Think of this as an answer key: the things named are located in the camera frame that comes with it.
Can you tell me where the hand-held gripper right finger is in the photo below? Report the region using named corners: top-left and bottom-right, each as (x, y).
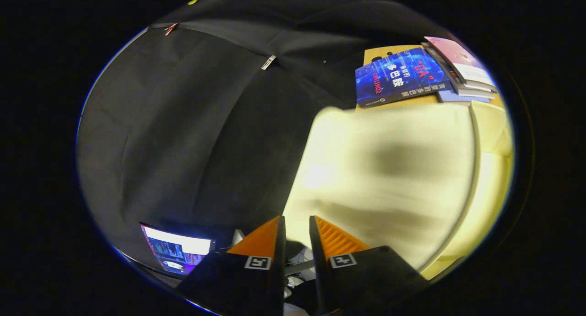
top-left (309, 215), bottom-right (431, 316)

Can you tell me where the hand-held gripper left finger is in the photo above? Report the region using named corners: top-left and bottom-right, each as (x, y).
top-left (176, 215), bottom-right (287, 316)

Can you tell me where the blue book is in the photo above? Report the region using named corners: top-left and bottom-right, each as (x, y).
top-left (355, 47), bottom-right (453, 108)

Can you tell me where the cream fabric storage box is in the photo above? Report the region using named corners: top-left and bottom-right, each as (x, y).
top-left (282, 101), bottom-right (514, 280)

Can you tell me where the laptop screen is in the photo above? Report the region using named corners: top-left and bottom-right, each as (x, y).
top-left (140, 223), bottom-right (216, 276)

